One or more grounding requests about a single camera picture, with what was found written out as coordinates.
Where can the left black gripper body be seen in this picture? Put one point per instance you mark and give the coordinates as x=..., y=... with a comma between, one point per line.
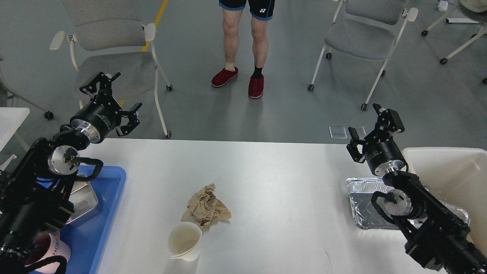
x=96, y=120

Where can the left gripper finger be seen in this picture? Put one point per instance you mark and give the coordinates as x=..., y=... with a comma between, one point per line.
x=100, y=81
x=132, y=118

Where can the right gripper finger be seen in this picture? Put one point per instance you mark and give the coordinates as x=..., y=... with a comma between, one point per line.
x=388, y=124
x=352, y=147

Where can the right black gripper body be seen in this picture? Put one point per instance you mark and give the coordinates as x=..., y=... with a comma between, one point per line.
x=382, y=157

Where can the aluminium foil tray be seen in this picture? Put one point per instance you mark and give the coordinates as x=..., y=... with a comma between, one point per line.
x=365, y=216

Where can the square steel tray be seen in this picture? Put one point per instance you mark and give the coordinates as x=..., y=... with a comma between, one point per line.
x=85, y=202

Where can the white paper cup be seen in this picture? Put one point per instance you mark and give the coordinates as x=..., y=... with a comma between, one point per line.
x=184, y=241

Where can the pink ribbed mug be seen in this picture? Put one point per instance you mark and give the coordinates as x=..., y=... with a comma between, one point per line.
x=48, y=245

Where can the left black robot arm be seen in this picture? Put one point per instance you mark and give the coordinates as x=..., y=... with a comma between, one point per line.
x=35, y=197

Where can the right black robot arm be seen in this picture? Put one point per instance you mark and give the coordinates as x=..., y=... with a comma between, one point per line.
x=436, y=237

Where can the floor socket plate left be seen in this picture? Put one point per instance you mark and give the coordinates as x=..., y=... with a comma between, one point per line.
x=338, y=132

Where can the grey chair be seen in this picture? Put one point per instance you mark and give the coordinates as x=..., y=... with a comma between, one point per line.
x=111, y=37
x=364, y=40
x=8, y=93

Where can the white plastic bin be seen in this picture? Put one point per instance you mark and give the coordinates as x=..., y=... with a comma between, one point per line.
x=459, y=175

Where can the white side table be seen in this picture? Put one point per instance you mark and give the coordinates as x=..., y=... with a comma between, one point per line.
x=11, y=119

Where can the grey chair right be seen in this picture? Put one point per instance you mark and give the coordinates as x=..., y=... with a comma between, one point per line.
x=364, y=40

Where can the grey chair far left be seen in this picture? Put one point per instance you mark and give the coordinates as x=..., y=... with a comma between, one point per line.
x=8, y=93

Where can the blue plastic tray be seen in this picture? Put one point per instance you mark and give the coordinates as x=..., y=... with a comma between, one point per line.
x=87, y=238

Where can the crumpled brown paper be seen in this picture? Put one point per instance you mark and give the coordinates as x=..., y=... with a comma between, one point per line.
x=205, y=208

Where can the chair far right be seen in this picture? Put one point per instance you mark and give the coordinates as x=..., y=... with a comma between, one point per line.
x=461, y=24

